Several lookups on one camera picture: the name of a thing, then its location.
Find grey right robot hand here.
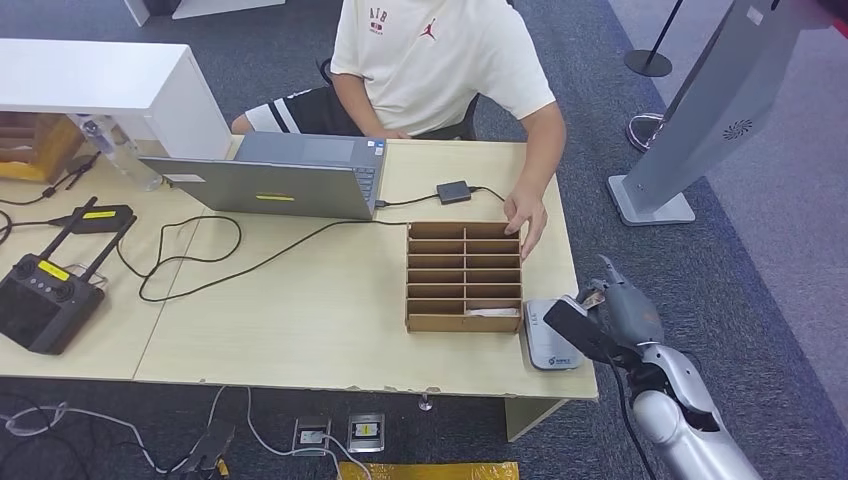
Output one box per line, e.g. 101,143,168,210
574,254,665,349

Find person's left hand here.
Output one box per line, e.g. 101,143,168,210
502,185,550,262

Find wooden card organizer box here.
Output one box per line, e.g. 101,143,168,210
404,220,525,335

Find person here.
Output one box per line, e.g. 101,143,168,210
230,0,569,262

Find grey white card reader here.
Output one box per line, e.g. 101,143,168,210
522,298,586,372

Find small black adapter box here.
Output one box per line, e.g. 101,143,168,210
435,180,474,206

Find black chair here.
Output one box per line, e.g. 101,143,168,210
316,57,482,142

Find grey laptop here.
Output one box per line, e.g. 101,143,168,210
138,131,388,222

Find chrome stanchion base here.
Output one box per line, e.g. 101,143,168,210
625,111,666,154

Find pale wooden table leg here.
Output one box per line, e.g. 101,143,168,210
504,396,569,444

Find grey kiosk stand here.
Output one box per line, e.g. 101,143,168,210
606,0,837,229

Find white furniture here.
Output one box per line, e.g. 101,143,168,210
121,0,287,28

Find yellow bag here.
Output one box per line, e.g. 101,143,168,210
337,460,521,480

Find clear plastic water bottle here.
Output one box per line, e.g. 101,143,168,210
65,113,164,194

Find square floor socket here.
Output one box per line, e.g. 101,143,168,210
290,415,333,459
345,411,388,455

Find white shelf box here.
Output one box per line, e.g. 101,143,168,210
0,37,234,162

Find black power brick yellow label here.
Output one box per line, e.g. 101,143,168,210
64,203,135,236

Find yellow wooden box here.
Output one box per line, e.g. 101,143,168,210
0,111,85,185

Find black floor device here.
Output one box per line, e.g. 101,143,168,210
177,416,238,480

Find black remote controller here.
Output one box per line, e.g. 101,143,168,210
0,195,139,356

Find thin black adapter cable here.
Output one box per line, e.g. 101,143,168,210
468,184,509,204

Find black white wrist camera box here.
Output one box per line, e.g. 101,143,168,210
542,295,625,367

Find short black laptop cable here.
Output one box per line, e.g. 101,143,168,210
373,192,440,211

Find long looping black cable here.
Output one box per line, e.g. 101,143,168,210
115,214,409,305

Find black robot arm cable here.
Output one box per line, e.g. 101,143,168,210
605,359,658,480

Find black stanchion post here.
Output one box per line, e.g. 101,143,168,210
623,0,688,79

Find black power brick cable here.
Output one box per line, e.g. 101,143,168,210
0,209,72,247

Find black cable with plug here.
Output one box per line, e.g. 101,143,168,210
0,150,103,209

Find coiled white floor cable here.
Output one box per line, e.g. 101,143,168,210
0,400,175,478

